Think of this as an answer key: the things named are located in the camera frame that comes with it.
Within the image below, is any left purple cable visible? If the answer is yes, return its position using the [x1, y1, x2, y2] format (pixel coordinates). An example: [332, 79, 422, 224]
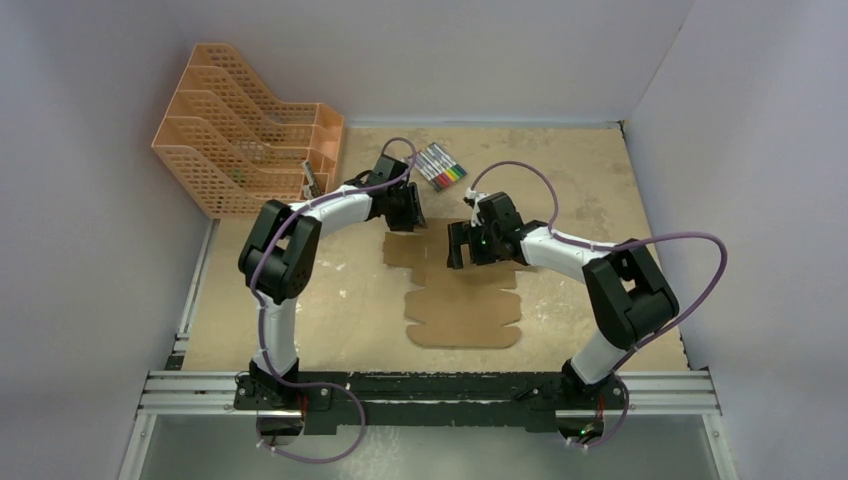
[248, 137, 420, 465]

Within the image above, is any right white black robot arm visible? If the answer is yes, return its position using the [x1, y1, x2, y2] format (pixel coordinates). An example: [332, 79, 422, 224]
[447, 190, 679, 407]

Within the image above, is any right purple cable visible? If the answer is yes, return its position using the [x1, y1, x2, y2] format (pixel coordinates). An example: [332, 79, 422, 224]
[467, 160, 729, 452]

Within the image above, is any purple cable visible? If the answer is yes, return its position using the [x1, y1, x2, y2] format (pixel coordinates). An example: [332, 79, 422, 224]
[467, 160, 729, 452]
[248, 137, 420, 465]

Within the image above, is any brown cardboard box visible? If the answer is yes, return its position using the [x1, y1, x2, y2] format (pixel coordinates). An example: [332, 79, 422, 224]
[383, 218, 524, 349]

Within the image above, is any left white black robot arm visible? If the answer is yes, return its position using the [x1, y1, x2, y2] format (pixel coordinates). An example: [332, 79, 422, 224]
[238, 154, 425, 409]

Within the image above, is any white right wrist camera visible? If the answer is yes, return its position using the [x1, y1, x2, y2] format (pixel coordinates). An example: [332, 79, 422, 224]
[463, 187, 490, 227]

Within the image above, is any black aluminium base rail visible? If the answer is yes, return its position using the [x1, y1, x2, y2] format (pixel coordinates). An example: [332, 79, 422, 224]
[139, 371, 721, 435]

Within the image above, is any orange plastic file rack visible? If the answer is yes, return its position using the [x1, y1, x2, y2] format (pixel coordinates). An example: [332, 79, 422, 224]
[151, 43, 344, 219]

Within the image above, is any pack of coloured markers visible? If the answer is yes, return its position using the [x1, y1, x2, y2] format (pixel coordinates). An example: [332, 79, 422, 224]
[414, 142, 468, 193]

